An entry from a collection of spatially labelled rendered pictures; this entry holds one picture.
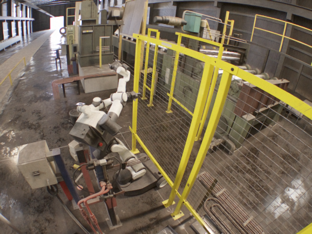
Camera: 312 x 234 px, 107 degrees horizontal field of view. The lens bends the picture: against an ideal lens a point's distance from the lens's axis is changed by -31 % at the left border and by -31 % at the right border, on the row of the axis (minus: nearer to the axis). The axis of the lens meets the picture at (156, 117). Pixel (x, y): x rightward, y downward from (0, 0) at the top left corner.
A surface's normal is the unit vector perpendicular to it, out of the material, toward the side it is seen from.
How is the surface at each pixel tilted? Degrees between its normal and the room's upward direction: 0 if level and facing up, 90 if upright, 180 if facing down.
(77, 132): 28
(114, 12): 90
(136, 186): 0
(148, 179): 0
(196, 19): 90
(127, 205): 0
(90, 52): 90
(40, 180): 90
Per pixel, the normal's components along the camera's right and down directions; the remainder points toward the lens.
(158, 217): 0.10, -0.84
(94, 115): -0.28, -0.62
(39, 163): 0.50, 0.51
